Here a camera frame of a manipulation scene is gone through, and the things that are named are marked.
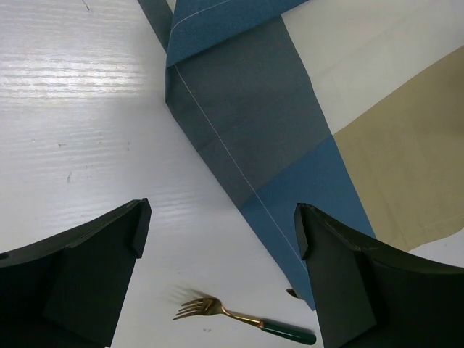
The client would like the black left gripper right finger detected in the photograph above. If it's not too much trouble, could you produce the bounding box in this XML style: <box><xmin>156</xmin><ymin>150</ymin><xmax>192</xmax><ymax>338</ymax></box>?
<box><xmin>294</xmin><ymin>204</ymin><xmax>463</xmax><ymax>347</ymax></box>

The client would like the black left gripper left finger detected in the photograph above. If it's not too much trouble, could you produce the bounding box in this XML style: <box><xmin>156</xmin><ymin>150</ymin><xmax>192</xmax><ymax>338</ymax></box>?
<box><xmin>1</xmin><ymin>198</ymin><xmax>152</xmax><ymax>347</ymax></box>

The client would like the gold fork green handle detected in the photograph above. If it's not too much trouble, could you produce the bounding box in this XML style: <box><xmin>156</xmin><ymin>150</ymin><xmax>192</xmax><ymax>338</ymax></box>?
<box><xmin>173</xmin><ymin>297</ymin><xmax>317</xmax><ymax>346</ymax></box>

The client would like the blue beige checked placemat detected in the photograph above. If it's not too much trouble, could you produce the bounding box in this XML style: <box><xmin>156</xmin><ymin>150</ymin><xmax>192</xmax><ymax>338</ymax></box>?
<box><xmin>140</xmin><ymin>1</ymin><xmax>463</xmax><ymax>306</ymax></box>

